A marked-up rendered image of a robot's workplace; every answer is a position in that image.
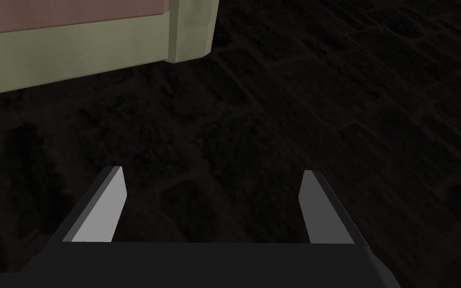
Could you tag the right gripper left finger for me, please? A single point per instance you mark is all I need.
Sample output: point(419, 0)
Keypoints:
point(100, 214)

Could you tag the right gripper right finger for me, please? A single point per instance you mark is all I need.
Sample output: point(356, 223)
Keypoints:
point(324, 214)

